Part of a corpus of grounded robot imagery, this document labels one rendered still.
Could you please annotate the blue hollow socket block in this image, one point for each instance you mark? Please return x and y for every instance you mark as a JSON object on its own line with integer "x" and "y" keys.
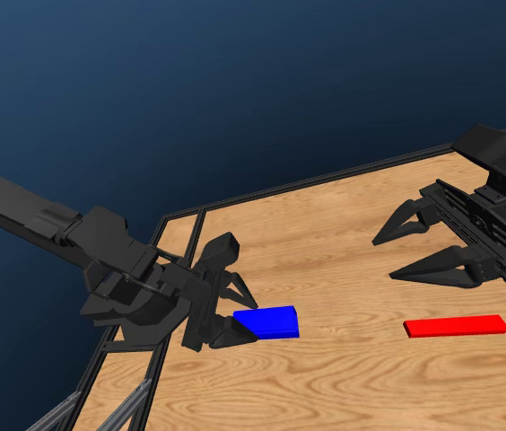
{"x": 271, "y": 321}

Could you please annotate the thin red peg bar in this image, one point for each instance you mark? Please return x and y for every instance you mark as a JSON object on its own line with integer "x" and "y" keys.
{"x": 455, "y": 325}

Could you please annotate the grey metal strut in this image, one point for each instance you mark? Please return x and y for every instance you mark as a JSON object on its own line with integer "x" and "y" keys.
{"x": 125, "y": 406}
{"x": 55, "y": 410}

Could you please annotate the black table frame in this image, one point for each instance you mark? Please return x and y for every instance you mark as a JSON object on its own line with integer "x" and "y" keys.
{"x": 325, "y": 177}

